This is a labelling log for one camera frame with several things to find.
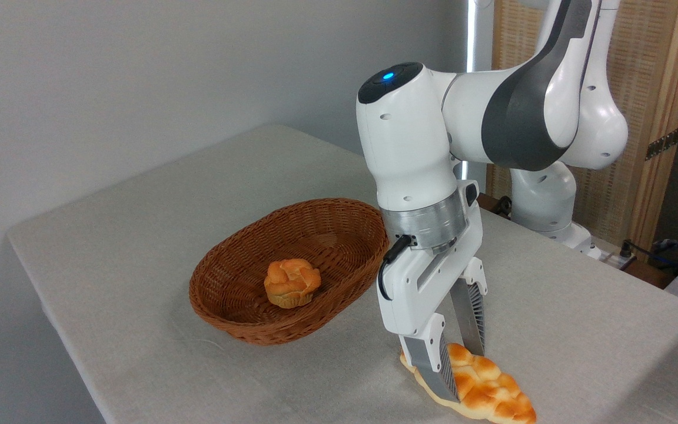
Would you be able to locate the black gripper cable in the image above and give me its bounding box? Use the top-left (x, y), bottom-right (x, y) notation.
top-left (377, 234), bottom-right (413, 301)

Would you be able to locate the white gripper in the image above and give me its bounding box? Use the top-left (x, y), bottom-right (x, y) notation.
top-left (376, 180), bottom-right (488, 403)

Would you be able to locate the orange muffin bread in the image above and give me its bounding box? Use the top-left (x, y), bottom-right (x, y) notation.
top-left (264, 259), bottom-right (322, 309)

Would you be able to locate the wooden rattan folding screen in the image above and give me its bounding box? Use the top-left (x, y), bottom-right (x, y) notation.
top-left (486, 0), bottom-right (678, 251)

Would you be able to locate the white power strip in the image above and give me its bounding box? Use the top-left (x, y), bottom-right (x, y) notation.
top-left (599, 250), bottom-right (635, 270)

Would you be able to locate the black power cable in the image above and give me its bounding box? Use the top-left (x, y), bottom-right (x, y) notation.
top-left (619, 238), bottom-right (678, 274)

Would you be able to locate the brown wicker oval basket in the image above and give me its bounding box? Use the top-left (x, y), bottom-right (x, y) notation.
top-left (189, 198), bottom-right (390, 346)

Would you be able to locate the dark metal screen hinge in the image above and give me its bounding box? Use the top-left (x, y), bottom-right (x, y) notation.
top-left (645, 127), bottom-right (678, 161)

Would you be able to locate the golden braided bread loaf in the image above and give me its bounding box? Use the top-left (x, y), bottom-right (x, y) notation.
top-left (399, 343), bottom-right (537, 424)

